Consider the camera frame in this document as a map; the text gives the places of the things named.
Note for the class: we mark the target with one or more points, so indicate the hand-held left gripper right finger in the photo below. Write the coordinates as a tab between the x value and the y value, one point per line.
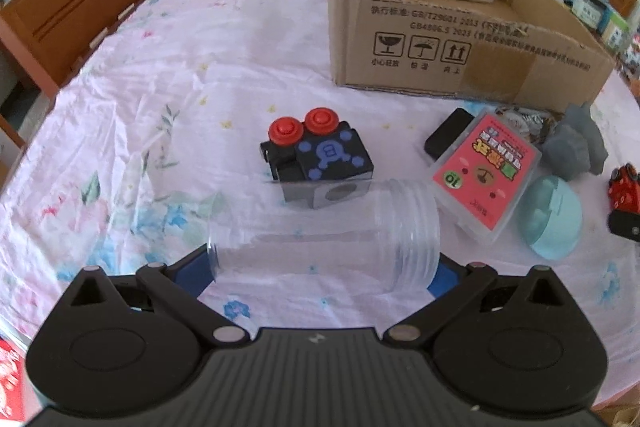
446	278

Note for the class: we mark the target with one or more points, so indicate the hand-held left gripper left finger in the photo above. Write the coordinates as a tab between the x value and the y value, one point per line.
192	273

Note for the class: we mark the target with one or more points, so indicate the clear case pink label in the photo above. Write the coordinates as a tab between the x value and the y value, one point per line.
487	177

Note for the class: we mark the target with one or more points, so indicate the light blue round case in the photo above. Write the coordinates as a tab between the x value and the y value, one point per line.
552	217

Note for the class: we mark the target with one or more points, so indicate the clear plastic jar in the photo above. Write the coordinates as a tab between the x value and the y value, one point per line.
325	247

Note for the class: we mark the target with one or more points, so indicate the black digital timer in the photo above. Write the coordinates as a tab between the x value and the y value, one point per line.
447	134

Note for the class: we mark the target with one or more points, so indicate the black toy block red buttons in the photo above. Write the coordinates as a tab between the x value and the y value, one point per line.
330	152

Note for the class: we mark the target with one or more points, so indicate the grey toy figure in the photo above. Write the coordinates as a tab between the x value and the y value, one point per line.
575	147

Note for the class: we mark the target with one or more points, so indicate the cardboard box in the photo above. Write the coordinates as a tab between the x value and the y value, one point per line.
400	27

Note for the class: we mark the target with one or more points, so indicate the crumpled foil wrapper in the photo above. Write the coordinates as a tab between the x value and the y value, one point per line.
525	119

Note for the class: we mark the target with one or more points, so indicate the red printed packet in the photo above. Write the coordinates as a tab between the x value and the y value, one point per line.
10	377

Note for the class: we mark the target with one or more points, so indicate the green lid container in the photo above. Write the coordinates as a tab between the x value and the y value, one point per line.
615	32

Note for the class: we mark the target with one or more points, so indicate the jars on side table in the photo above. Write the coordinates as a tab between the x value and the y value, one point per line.
587	7

